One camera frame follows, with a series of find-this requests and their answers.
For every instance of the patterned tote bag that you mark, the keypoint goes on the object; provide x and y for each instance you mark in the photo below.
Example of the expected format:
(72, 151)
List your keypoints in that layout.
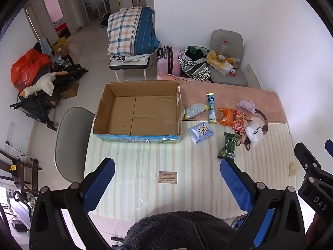
(195, 67)

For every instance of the blue white tube packet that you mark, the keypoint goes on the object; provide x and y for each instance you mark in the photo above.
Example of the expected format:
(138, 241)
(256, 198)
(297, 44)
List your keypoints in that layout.
(211, 108)

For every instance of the orange snack packet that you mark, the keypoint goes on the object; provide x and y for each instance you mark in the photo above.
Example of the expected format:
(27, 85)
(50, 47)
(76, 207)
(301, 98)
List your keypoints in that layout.
(225, 117)

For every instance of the pink suitcase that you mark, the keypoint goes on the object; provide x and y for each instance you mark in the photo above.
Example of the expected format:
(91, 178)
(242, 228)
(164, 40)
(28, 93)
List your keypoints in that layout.
(166, 62)

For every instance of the light blue cloth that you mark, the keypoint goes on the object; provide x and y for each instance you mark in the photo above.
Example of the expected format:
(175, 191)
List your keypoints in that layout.
(46, 46)

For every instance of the clear plastic bottle red cap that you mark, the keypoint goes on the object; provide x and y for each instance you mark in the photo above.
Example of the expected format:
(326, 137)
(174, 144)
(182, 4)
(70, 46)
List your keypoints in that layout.
(223, 48)

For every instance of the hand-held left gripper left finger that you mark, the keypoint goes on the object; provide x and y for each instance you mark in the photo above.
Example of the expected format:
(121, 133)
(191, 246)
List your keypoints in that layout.
(100, 185)

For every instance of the white leg bench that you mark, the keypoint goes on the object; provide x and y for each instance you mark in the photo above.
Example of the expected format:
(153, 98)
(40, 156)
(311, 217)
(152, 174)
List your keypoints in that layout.
(127, 66)

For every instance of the brown mat label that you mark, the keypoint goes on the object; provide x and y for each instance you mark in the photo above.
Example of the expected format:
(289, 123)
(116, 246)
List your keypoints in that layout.
(168, 177)

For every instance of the silver glitter packet yellow ends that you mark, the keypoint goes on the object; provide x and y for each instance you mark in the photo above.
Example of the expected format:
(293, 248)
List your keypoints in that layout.
(195, 110)

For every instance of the wooden chair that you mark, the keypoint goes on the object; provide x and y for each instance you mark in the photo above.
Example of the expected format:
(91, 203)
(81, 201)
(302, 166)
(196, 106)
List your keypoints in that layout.
(23, 172)

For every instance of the black bag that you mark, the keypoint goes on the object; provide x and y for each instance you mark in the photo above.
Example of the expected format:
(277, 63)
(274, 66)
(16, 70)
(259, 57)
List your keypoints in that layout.
(104, 20)

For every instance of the plaid folded bedding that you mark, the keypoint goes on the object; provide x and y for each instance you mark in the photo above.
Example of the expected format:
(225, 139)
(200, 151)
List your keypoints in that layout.
(130, 31)

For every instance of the small red box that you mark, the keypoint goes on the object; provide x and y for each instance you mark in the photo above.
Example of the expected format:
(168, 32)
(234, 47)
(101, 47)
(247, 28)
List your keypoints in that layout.
(233, 73)

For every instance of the white tissue packet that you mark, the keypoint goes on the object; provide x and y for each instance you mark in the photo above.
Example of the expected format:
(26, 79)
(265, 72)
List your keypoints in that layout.
(223, 69)

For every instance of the green snack packet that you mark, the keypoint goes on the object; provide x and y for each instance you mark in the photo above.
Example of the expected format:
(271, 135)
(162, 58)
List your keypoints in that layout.
(229, 145)

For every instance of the red snack packet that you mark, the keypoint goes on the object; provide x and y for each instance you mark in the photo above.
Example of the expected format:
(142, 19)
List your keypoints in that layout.
(238, 122)

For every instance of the dark fleece garment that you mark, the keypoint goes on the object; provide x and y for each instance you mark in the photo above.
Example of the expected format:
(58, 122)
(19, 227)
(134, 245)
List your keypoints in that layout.
(182, 231)

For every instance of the blue cat tissue pack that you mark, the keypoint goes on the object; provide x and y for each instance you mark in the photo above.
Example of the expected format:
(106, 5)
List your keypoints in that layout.
(201, 132)

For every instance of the white leaning panel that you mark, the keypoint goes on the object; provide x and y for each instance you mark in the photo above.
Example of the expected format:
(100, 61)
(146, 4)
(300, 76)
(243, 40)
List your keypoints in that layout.
(252, 76)

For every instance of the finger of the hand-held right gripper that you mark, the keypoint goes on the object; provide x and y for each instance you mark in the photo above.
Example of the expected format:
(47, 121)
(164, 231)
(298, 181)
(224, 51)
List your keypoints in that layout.
(329, 148)
(308, 158)

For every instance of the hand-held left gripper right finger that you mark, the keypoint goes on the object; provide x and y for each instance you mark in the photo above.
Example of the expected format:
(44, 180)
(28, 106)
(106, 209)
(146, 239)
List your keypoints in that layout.
(235, 185)

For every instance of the striped cat print mat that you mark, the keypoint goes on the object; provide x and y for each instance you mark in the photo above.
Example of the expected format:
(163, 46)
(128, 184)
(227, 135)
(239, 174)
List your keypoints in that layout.
(156, 161)

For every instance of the small brown cardboard box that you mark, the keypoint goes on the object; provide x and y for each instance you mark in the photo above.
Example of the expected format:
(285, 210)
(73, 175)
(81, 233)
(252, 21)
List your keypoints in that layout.
(70, 91)

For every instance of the red plastic bag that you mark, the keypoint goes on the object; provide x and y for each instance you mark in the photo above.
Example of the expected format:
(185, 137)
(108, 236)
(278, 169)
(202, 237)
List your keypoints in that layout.
(26, 67)

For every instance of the red bed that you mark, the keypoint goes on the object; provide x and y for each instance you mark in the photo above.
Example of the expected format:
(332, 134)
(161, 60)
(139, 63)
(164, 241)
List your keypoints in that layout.
(61, 28)

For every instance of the grey cushioned chair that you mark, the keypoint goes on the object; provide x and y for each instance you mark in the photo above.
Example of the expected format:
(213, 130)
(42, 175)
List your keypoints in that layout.
(226, 36)

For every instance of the black folded stroller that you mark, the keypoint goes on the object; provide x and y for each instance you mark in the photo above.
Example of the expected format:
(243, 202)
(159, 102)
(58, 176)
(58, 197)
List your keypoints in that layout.
(36, 104)

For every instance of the white printed pouch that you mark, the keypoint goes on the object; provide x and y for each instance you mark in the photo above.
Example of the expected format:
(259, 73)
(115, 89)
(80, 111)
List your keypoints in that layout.
(253, 132)

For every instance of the white wall power strip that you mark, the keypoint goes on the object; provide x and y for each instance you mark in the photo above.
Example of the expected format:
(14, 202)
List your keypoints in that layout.
(10, 132)

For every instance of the glass sliding door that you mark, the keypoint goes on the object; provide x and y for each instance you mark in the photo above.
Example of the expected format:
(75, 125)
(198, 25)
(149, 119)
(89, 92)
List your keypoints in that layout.
(91, 2)

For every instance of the yellow plastic bag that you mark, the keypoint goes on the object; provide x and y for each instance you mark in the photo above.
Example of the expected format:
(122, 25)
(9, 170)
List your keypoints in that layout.
(212, 58)

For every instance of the white goose plush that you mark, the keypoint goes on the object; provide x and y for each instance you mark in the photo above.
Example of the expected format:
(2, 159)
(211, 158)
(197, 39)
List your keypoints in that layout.
(44, 84)

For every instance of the grey round back chair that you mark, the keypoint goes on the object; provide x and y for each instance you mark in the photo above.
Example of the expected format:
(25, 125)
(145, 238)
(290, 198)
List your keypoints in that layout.
(72, 140)

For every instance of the purple cloth bundle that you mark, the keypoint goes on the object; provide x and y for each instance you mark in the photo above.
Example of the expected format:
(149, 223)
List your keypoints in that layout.
(245, 105)

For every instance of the pink mat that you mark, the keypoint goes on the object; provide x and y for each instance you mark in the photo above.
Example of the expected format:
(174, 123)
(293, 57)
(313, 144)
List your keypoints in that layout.
(229, 93)

